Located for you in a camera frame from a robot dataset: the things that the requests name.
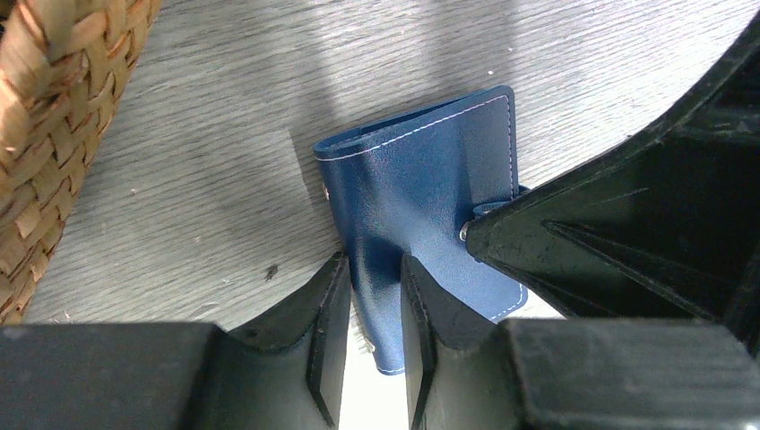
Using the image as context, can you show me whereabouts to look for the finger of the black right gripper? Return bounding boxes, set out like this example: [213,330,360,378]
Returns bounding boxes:
[466,19,759,356]

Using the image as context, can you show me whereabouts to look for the blue leather card holder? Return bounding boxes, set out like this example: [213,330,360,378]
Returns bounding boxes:
[313,85,529,375]

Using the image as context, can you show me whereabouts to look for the woven divided basket tray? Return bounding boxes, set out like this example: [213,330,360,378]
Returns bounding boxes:
[1,0,160,325]

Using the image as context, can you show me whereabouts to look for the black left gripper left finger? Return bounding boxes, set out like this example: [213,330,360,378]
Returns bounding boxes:
[1,253,350,429]

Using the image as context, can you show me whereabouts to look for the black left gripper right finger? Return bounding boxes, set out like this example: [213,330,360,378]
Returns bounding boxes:
[401,255,759,429]

